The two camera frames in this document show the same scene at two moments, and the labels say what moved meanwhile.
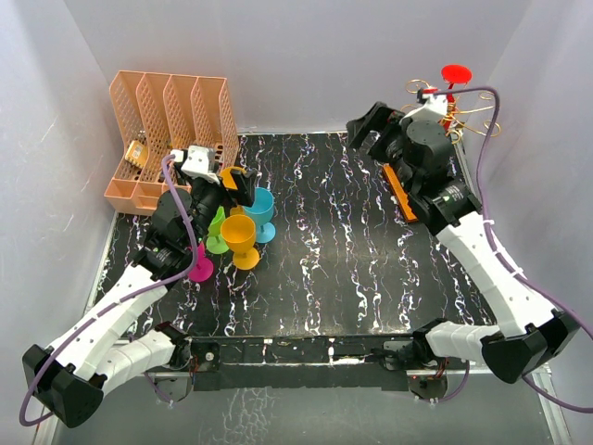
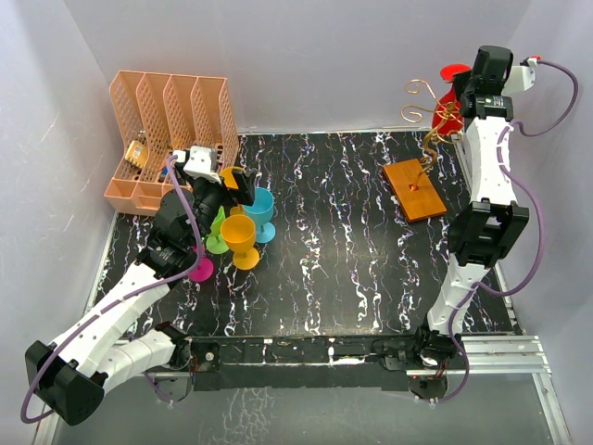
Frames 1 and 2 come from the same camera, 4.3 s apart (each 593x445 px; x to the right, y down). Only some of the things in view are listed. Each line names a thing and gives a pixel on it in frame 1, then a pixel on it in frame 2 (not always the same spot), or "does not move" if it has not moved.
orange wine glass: [239, 233] does not move
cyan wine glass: [262, 210] does not move
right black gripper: [372, 121] -> [459, 80]
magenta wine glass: [204, 269] does not move
